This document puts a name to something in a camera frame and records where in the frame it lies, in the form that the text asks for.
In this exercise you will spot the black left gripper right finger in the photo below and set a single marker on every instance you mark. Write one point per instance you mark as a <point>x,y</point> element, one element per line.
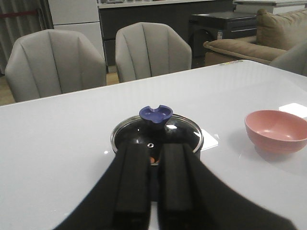
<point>191,197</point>

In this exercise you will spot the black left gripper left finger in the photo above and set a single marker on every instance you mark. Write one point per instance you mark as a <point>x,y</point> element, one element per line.
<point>120,200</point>

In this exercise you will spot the orange ham slices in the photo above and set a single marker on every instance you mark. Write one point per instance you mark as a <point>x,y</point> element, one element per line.
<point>154,161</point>

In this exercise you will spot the glass lid blue knob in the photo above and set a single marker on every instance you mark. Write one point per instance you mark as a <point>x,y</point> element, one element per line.
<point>158,126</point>

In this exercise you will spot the pink plastic bowl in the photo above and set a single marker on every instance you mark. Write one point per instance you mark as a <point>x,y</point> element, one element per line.
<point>276,131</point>

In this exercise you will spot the right grey upholstered chair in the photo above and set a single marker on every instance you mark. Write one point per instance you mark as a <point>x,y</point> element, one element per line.
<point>144,50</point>

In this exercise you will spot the grey upholstered chair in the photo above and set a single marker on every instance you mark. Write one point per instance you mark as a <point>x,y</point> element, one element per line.
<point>144,50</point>
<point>52,62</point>

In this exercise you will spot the left grey upholstered chair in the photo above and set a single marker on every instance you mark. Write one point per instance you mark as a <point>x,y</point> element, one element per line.
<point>52,62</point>

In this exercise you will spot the dark grey counter cabinet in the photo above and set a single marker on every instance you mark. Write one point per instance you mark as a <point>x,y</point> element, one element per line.
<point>116,16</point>

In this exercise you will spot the beige sofa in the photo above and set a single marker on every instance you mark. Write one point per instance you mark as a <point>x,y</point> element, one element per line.
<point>276,34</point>

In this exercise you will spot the white refrigerator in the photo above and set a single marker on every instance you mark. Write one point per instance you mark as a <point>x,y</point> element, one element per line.
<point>78,15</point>

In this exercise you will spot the dark blue saucepan purple handle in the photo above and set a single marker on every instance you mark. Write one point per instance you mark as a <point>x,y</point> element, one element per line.
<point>154,150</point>

